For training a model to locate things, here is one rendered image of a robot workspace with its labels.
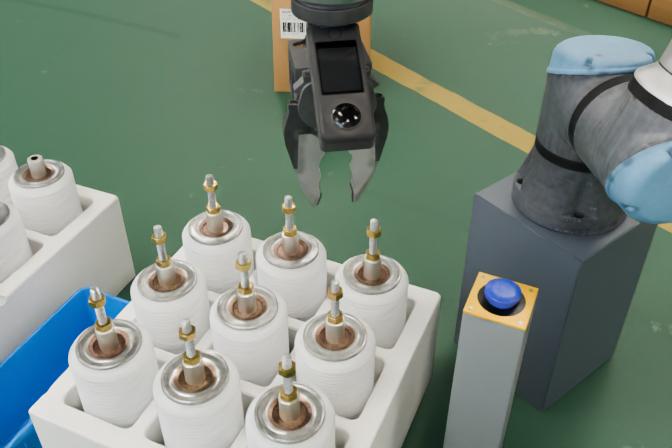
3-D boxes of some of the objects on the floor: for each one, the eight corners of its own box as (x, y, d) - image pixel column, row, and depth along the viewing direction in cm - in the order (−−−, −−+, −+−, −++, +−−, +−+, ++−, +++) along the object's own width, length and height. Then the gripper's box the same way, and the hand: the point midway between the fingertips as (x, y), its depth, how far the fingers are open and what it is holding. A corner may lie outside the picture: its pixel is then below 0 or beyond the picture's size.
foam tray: (215, 303, 125) (203, 221, 115) (431, 376, 113) (441, 292, 102) (60, 495, 97) (26, 410, 86) (327, 622, 84) (326, 541, 73)
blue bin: (98, 337, 119) (82, 283, 112) (153, 358, 116) (141, 304, 108) (-48, 491, 97) (-79, 437, 90) (15, 523, 94) (-11, 470, 87)
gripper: (382, -29, 67) (374, 162, 80) (262, -22, 66) (274, 172, 79) (404, 6, 60) (392, 209, 73) (271, 15, 59) (283, 221, 72)
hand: (335, 195), depth 73 cm, fingers open, 3 cm apart
